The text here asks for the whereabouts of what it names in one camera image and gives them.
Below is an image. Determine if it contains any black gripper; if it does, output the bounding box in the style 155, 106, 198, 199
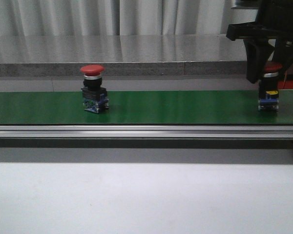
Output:
226, 0, 293, 83

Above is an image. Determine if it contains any red mushroom push button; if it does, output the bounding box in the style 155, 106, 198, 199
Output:
80, 64, 109, 114
258, 61, 283, 111

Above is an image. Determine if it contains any red plastic bin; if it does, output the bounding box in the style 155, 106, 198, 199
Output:
278, 80, 293, 90

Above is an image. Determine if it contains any grey stone counter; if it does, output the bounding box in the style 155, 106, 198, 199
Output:
0, 35, 247, 78

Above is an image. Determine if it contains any green conveyor belt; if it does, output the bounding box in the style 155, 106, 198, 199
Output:
0, 90, 293, 125

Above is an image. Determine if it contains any grey curtain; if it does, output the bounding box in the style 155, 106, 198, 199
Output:
0, 0, 257, 36

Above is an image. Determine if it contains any aluminium conveyor frame rail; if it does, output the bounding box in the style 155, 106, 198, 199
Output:
0, 125, 293, 139

